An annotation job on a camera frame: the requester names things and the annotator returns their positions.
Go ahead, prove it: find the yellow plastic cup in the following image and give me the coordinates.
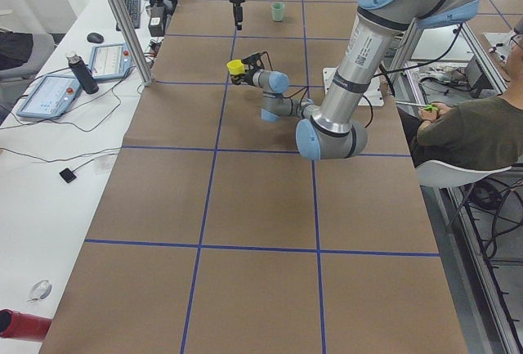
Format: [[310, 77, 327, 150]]
[[226, 59, 245, 76]]

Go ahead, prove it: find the green plastic cup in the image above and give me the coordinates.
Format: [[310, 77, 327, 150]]
[[270, 2, 285, 22]]

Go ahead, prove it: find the black power adapter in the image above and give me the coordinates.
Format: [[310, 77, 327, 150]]
[[148, 5, 166, 37]]

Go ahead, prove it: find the black keyboard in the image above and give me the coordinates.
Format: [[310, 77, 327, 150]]
[[123, 0, 141, 29]]

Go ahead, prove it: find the blue teach pendant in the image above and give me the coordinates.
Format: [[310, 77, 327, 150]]
[[16, 75, 81, 119], [89, 43, 133, 81]]

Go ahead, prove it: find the black computer mouse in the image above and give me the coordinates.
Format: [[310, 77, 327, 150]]
[[86, 32, 105, 44]]

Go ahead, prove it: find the black water bottle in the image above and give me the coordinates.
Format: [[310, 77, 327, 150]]
[[65, 52, 99, 94]]

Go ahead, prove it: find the white chair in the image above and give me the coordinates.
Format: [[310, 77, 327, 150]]
[[415, 160, 512, 189]]

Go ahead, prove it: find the small black device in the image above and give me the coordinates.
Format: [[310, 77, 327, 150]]
[[59, 168, 77, 183]]

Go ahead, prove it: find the person in olive shirt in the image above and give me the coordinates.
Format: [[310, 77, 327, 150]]
[[398, 32, 522, 171]]

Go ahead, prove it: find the white tape roll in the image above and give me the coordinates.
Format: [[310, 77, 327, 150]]
[[28, 280, 52, 302]]

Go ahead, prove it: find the red cylinder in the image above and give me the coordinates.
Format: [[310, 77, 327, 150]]
[[1, 309, 52, 343]]

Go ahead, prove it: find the aluminium frame post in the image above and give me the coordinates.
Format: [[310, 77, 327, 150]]
[[107, 0, 153, 87]]

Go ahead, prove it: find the black cable on table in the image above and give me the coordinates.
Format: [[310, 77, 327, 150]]
[[0, 65, 123, 164]]

